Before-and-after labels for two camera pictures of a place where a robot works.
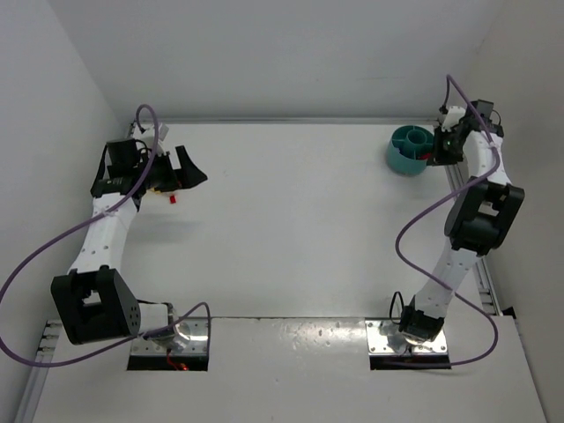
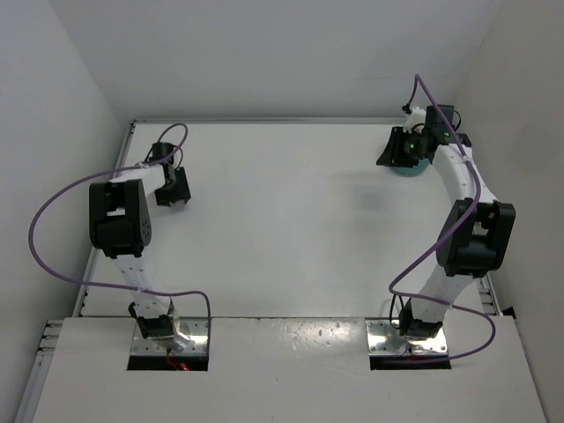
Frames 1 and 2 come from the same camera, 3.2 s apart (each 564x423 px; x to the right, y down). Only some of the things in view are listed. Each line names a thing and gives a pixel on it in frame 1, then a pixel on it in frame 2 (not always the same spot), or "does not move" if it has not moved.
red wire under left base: [179, 366] does not move
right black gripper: [439, 146] to [397, 148]
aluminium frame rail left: [28, 404] does not move
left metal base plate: [196, 345] does not move
